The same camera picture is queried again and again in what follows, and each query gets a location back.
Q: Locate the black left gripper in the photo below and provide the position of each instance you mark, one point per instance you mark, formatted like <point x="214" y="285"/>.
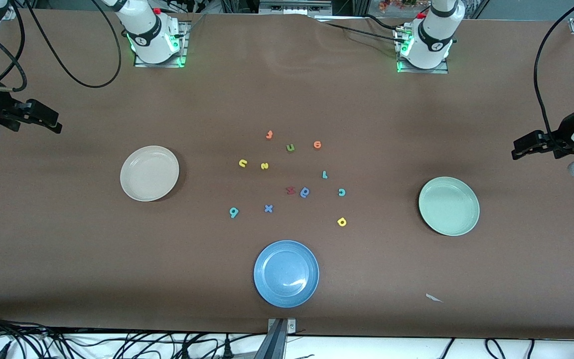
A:
<point x="564" y="132"/>

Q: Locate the teal letter g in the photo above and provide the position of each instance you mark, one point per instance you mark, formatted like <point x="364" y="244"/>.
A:
<point x="236" y="213"/>

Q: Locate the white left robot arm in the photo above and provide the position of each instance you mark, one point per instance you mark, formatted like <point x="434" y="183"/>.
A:
<point x="431" y="40"/>

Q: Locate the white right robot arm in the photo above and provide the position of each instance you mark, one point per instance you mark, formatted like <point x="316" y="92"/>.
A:
<point x="150" y="35"/>

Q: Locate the pale green plate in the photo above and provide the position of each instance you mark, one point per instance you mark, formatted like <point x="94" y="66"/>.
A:
<point x="449" y="206"/>

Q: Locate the beige brown plate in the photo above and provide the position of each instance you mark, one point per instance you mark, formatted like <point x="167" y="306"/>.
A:
<point x="149" y="173"/>

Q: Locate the brown table cover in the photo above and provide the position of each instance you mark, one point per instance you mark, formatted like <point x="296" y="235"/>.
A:
<point x="68" y="249"/>

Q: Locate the white paper scrap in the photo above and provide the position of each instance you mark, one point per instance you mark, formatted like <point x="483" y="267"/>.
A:
<point x="434" y="298"/>

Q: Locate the blue plate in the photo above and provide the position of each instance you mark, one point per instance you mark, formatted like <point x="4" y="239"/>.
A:
<point x="286" y="273"/>

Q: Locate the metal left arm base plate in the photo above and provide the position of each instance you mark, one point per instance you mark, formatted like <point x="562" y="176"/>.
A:
<point x="421" y="71"/>

